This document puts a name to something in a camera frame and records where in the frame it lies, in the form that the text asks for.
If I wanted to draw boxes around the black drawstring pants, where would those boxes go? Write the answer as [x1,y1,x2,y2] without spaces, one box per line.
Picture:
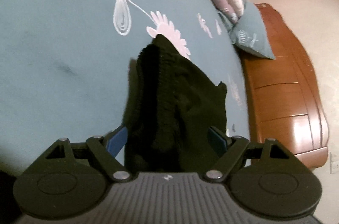
[125,34,227,173]

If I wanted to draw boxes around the wooden headboard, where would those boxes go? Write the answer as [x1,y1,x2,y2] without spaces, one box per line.
[239,3,329,169]

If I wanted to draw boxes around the teal pillow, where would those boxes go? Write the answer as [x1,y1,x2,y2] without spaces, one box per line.
[218,0,275,60]

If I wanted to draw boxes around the teal patterned bed sheet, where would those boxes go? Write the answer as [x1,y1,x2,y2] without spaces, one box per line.
[1,0,249,176]

